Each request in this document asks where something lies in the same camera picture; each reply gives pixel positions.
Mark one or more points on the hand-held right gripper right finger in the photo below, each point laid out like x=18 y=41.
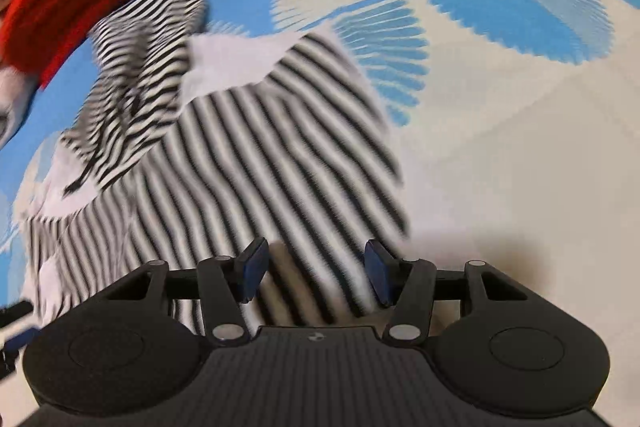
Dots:
x=380 y=272

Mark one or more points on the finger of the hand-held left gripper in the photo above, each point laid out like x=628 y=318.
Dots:
x=20 y=340

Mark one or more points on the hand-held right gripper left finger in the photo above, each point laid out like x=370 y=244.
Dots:
x=252 y=269

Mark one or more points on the white cloth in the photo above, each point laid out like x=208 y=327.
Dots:
x=12 y=107
x=260 y=147

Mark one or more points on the blue white printed blanket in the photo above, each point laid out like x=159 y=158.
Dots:
x=500 y=132

